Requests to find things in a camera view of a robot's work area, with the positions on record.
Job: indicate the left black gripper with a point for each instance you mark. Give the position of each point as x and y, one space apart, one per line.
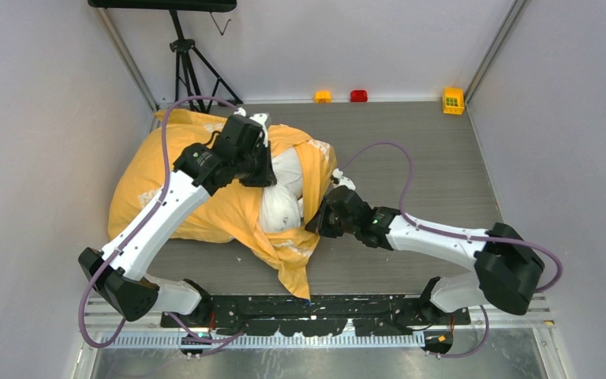
266 176

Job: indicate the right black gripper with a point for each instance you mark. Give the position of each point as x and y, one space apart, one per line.
319 225

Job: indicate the white pillow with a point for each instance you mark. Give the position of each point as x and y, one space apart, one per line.
281 207

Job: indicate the orange pillowcase with white print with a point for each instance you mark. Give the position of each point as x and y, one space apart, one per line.
232 212

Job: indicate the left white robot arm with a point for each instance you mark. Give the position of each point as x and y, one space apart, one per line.
118 271

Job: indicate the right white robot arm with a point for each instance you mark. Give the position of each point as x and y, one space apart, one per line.
501 270

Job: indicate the small yellow toy block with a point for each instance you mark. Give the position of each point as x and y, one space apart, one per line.
322 97

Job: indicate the black tripod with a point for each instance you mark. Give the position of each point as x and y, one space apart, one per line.
185 74

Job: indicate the red toy block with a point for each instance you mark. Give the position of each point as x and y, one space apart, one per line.
358 96

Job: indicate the black panel on tripod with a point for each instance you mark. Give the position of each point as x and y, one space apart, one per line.
211 6

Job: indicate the yellow green toy block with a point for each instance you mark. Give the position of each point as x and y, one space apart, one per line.
453 101

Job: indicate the white slotted cable duct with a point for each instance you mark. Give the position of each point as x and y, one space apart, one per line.
170 340

